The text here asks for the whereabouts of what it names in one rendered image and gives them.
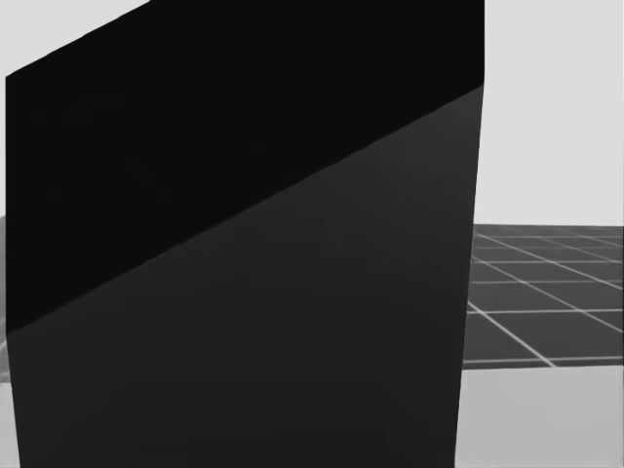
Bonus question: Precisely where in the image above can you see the black screen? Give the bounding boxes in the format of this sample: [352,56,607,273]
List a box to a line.
[4,0,487,468]

